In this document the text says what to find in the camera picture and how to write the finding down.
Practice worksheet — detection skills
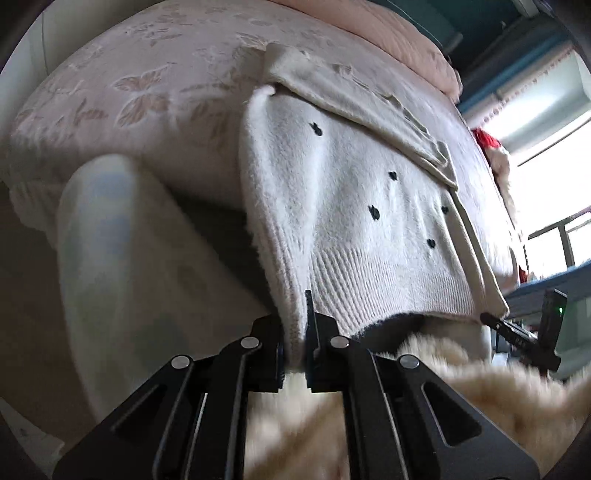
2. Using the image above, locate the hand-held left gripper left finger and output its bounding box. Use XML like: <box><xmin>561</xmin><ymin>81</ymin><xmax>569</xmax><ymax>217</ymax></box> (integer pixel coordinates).
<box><xmin>53</xmin><ymin>315</ymin><xmax>285</xmax><ymax>480</ymax></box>

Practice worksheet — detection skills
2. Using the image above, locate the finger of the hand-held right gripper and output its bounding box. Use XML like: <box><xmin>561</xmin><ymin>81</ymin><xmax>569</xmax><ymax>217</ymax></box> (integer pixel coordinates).
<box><xmin>480</xmin><ymin>312</ymin><xmax>539</xmax><ymax>354</ymax></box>

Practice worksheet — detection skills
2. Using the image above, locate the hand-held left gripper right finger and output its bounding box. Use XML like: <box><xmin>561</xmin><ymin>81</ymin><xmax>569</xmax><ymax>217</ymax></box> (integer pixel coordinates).
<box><xmin>304</xmin><ymin>291</ymin><xmax>541</xmax><ymax>480</ymax></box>

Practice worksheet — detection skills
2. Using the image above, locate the white sweater with black dots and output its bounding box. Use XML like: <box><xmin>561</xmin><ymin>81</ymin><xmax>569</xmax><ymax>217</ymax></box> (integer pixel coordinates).
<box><xmin>239</xmin><ymin>43</ymin><xmax>511</xmax><ymax>365</ymax></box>

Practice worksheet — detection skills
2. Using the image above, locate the cream fluffy garment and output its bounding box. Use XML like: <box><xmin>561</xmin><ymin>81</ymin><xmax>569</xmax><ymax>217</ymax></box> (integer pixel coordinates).
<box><xmin>244</xmin><ymin>335</ymin><xmax>591</xmax><ymax>480</ymax></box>

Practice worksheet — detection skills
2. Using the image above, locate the red and white plush toy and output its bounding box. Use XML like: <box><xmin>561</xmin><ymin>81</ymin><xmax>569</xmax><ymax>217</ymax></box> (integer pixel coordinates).
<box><xmin>473</xmin><ymin>128</ymin><xmax>525</xmax><ymax>241</ymax></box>

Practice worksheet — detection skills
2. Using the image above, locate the bed with pink floral bedspread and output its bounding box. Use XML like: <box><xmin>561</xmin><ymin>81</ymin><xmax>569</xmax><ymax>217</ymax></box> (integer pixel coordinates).
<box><xmin>0</xmin><ymin>0</ymin><xmax>525</xmax><ymax>296</ymax></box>

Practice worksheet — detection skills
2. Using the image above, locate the pink pillow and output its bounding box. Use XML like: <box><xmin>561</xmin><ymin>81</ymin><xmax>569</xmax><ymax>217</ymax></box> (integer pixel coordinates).
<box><xmin>277</xmin><ymin>0</ymin><xmax>464</xmax><ymax>101</ymax></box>

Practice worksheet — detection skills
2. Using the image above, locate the window with dark frame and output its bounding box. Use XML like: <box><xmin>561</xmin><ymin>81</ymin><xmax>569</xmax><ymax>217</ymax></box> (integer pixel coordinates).
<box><xmin>516</xmin><ymin>152</ymin><xmax>591</xmax><ymax>280</ymax></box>

